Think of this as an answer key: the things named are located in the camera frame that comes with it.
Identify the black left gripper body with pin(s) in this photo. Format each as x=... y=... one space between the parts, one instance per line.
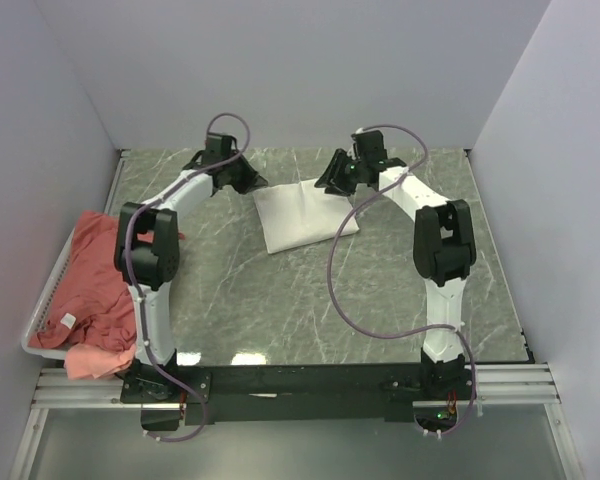
x=241 y=176

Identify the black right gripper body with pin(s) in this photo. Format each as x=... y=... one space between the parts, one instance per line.
x=345 y=173

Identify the white t-shirt red print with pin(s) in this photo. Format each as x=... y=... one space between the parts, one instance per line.
x=298 y=214

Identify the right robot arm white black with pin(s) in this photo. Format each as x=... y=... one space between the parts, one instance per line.
x=444 y=249

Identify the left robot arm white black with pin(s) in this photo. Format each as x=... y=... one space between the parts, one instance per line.
x=147 y=251

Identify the red t-shirt in tray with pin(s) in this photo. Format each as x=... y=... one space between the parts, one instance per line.
x=90 y=290

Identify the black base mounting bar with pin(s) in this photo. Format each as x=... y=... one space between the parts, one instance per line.
x=281 y=393

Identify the pink t-shirt in tray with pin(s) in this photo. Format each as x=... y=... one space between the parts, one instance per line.
x=86 y=362

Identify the white plastic tray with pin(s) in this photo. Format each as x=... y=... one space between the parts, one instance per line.
x=40 y=310

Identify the aluminium frame rail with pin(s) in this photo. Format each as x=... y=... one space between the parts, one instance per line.
x=500 y=384

